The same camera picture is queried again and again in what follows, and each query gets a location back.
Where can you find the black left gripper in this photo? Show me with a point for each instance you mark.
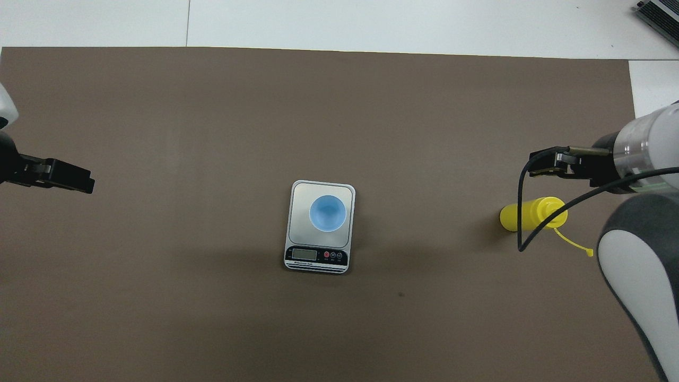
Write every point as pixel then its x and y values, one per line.
pixel 21 170

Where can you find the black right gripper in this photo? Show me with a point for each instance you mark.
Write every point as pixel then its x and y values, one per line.
pixel 602 167

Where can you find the yellow squeeze bottle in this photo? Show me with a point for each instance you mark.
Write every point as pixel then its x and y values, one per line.
pixel 512 217

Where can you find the light blue plastic cup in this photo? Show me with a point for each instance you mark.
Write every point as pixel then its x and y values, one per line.
pixel 328 213

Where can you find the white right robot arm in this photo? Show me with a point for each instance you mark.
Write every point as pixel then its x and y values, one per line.
pixel 636 265

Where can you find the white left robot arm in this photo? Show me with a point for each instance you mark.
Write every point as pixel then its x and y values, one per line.
pixel 5 106

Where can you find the silver digital kitchen scale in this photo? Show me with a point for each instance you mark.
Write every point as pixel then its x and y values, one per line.
pixel 305 212

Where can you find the brown table mat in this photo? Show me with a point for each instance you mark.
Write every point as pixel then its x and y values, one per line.
pixel 212 106

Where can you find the grey finned metal device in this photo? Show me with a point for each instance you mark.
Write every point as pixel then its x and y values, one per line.
pixel 662 15

